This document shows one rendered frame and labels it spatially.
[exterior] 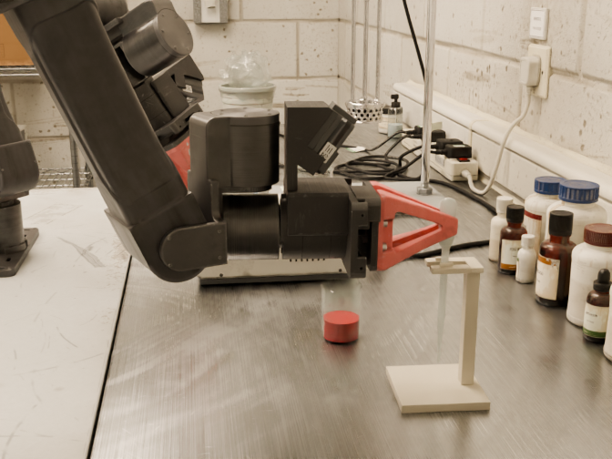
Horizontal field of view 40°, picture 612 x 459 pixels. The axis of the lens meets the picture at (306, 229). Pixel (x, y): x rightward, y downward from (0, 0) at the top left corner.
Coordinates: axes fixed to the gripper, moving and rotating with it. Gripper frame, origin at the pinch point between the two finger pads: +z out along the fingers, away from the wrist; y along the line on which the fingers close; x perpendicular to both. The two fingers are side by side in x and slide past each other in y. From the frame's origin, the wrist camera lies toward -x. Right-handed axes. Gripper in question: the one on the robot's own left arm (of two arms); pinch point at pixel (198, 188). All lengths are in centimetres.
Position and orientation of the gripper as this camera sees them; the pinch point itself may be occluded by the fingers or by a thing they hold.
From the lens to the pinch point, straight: 106.4
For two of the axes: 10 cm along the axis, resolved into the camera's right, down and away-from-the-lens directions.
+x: -3.9, 5.2, -7.6
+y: -7.6, 2.8, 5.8
